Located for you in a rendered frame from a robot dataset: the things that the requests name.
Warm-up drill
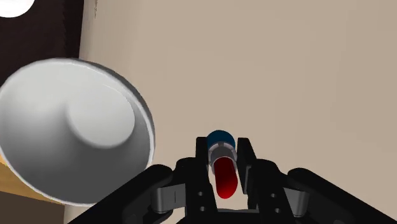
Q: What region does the white bowl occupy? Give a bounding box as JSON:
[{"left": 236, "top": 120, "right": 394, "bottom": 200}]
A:
[{"left": 0, "top": 57, "right": 156, "bottom": 207}]

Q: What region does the red and blue marker pen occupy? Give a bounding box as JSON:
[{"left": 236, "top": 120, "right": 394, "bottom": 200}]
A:
[{"left": 206, "top": 130, "right": 239, "bottom": 200}]

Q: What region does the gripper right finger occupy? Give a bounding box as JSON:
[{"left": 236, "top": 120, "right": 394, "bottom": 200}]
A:
[{"left": 236, "top": 137, "right": 397, "bottom": 224}]

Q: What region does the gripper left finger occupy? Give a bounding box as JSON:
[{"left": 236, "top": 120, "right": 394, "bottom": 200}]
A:
[{"left": 69, "top": 136, "right": 218, "bottom": 224}]

